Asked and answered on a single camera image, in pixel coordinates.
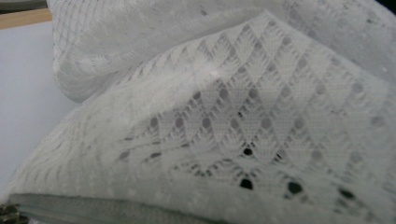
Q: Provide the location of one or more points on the wooden table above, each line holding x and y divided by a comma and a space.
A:
21, 19

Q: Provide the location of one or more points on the white mesh laundry bag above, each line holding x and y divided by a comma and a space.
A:
218, 109

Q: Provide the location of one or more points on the white foam board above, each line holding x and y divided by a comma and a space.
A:
25, 77

